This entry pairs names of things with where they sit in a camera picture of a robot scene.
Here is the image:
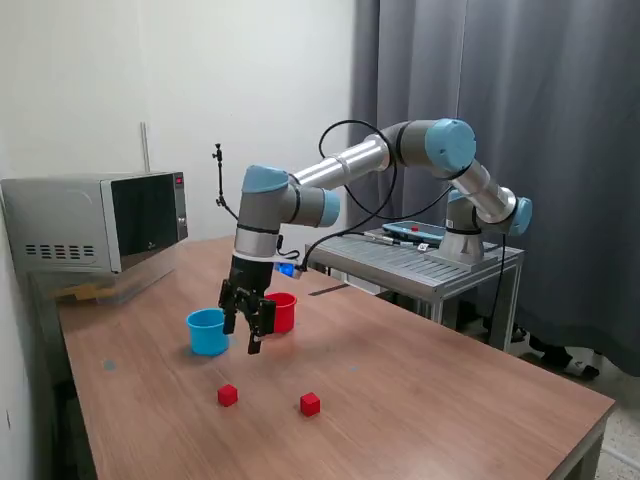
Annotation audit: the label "silver microwave oven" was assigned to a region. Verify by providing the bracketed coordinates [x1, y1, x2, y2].
[0, 170, 190, 276]

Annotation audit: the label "grey curtain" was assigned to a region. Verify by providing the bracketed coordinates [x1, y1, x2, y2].
[346, 0, 640, 379]

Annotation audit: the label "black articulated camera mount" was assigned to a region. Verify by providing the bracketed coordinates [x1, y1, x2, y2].
[210, 142, 241, 221]

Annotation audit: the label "grey metal robot stand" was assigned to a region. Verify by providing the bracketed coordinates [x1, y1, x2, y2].
[304, 230, 526, 354]

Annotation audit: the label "blue plastic cup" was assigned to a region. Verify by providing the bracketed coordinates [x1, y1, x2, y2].
[185, 308, 231, 357]

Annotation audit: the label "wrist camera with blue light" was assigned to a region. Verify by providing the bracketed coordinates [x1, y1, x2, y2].
[273, 259, 306, 280]

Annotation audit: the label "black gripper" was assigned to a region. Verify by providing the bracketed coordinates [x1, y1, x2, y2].
[218, 255, 277, 355]

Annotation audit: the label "blue teach pendant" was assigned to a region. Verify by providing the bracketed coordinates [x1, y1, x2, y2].
[381, 220, 447, 245]

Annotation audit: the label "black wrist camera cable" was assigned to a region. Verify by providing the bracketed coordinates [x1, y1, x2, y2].
[299, 118, 451, 274]

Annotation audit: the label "black pendant cable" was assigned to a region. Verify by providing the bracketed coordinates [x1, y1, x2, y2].
[363, 229, 421, 247]

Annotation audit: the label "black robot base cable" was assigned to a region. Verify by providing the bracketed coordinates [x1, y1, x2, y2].
[485, 233, 507, 346]

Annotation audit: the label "wooden blocks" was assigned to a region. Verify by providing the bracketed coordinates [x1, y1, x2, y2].
[52, 283, 101, 304]

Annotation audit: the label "person's foot in sandal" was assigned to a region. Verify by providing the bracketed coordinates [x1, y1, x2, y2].
[519, 327, 601, 381]

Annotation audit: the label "white wall pipe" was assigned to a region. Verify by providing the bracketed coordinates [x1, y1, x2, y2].
[139, 121, 151, 174]

